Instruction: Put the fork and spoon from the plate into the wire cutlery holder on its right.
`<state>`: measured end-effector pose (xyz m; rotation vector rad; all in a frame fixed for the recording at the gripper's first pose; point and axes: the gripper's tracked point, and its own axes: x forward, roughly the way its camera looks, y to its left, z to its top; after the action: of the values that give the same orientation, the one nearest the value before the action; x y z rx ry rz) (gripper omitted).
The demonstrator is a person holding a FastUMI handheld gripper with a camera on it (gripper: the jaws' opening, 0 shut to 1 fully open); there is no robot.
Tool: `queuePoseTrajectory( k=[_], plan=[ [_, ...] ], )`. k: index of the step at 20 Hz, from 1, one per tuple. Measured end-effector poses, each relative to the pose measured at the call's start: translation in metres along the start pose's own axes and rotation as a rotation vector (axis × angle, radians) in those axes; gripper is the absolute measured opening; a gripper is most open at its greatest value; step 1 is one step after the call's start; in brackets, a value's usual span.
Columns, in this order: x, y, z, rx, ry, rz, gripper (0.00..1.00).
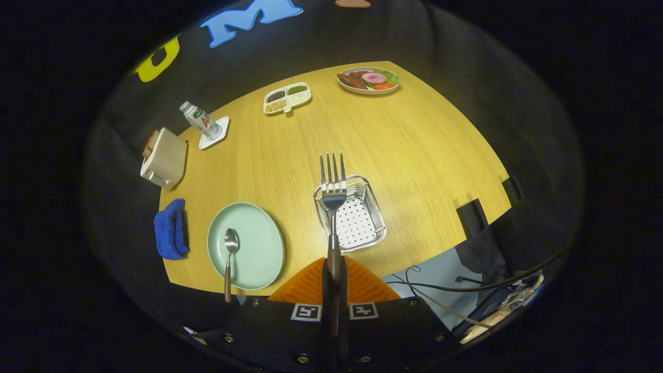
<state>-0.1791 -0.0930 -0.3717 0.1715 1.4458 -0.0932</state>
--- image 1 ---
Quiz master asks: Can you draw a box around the white square coaster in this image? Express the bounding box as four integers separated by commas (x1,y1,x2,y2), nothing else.
199,116,230,150

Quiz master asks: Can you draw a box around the cream toaster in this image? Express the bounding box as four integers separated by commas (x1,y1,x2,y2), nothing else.
140,127,188,191

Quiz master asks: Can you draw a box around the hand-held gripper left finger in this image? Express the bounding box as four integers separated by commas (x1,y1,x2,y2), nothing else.
219,257,333,373

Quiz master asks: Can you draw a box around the small plastic bottle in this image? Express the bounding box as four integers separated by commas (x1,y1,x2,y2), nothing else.
179,101,222,140

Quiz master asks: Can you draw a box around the white divided dish of beans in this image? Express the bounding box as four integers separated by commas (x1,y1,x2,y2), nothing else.
263,82,312,115

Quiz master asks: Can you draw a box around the metal spoon with wooden handle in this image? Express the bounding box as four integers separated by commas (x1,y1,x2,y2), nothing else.
223,228,240,303

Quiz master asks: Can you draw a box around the pale green plate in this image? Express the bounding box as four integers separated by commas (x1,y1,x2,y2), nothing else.
207,202,285,291

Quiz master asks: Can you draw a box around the plate of toy food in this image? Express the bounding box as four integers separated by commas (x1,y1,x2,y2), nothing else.
337,67,401,96

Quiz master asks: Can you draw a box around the grey cable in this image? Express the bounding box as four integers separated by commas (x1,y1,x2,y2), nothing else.
414,286,494,331

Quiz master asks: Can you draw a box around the metal wire basket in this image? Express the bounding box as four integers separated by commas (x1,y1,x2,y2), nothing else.
313,175,388,254

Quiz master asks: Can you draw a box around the black cable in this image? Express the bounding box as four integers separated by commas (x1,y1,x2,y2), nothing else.
386,251,566,294

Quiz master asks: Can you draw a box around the toast slice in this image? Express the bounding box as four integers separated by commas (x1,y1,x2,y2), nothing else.
142,131,160,159

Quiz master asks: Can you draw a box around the black table clamp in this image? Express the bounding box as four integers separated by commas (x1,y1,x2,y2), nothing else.
456,198,489,239
501,176,524,206

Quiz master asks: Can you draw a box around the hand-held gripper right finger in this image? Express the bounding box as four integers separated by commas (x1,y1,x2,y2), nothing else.
339,256,452,373

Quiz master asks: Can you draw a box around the blue towel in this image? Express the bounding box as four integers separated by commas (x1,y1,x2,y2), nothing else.
153,198,190,260

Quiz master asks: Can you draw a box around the metal fork with wooden handle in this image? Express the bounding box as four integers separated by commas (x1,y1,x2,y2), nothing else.
319,151,348,337

